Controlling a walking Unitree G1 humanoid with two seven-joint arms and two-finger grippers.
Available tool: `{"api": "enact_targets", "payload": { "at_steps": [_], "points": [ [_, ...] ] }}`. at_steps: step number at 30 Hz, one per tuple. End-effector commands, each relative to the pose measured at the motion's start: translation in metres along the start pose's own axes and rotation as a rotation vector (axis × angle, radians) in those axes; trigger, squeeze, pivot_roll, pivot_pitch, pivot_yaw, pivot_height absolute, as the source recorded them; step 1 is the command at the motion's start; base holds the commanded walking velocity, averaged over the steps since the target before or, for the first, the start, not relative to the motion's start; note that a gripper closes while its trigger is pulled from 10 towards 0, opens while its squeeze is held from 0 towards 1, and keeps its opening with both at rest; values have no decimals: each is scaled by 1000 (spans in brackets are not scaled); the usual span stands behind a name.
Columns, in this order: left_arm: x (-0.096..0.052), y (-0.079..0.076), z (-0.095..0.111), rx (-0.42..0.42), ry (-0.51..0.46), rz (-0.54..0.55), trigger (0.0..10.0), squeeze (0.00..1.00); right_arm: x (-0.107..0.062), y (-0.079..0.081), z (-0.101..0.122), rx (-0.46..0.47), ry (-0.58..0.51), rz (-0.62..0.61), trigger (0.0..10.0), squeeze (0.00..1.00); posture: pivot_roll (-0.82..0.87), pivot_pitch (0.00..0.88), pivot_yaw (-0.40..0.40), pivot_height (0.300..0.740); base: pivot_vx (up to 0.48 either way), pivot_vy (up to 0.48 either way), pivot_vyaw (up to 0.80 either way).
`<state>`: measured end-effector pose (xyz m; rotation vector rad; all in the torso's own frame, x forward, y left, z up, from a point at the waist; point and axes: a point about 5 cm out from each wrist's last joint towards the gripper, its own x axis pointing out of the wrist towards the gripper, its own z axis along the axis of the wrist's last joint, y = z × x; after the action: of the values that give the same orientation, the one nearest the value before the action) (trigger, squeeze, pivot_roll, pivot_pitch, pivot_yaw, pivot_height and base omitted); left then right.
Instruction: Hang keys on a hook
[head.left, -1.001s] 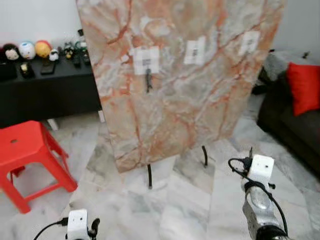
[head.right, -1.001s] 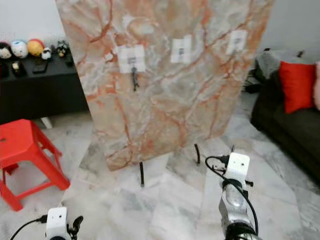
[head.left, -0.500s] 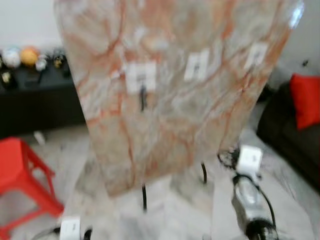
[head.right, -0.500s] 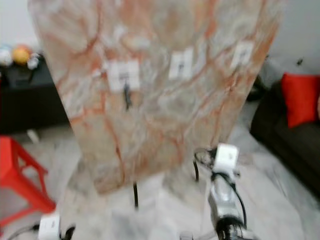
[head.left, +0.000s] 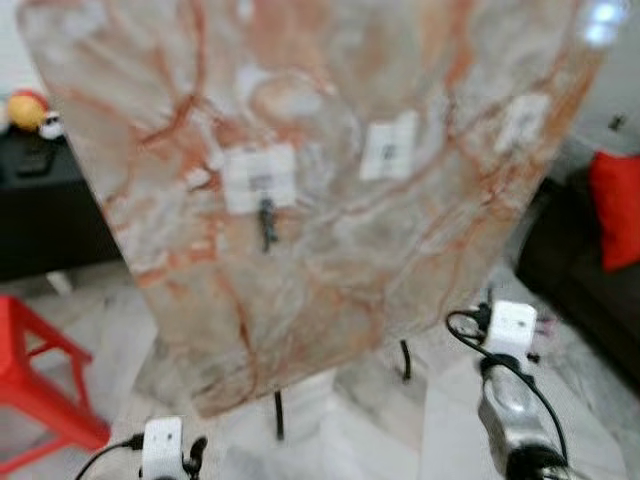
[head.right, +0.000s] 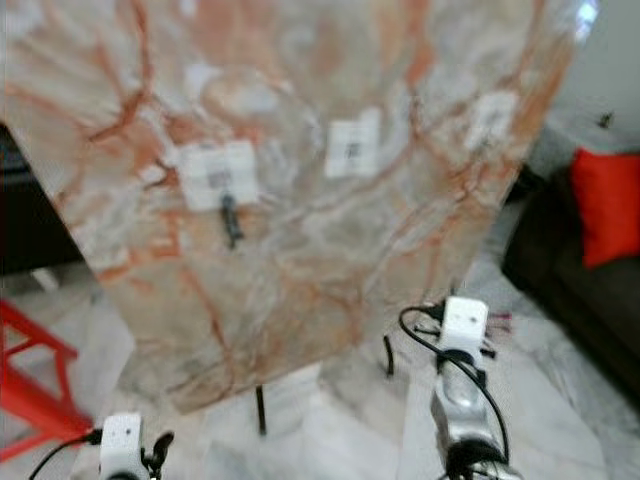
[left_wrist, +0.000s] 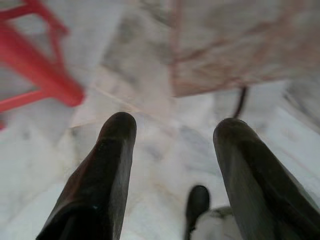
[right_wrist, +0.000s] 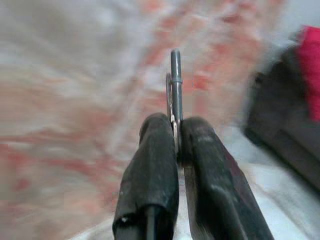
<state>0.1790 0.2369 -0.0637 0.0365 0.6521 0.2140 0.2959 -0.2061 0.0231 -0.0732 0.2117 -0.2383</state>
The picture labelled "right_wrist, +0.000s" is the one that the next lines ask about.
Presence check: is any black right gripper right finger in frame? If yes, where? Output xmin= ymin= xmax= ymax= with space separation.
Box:
xmin=179 ymin=116 xmax=276 ymax=240

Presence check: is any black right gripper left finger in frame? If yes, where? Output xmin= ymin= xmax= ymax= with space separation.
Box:
xmin=111 ymin=112 xmax=180 ymax=240

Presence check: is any silver key ring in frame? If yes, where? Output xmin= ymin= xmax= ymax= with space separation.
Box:
xmin=165 ymin=73 xmax=181 ymax=156

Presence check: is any black bag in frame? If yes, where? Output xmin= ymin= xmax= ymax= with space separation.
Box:
xmin=243 ymin=32 xmax=320 ymax=193

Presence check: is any red cloth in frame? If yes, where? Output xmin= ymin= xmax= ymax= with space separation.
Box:
xmin=294 ymin=24 xmax=320 ymax=121

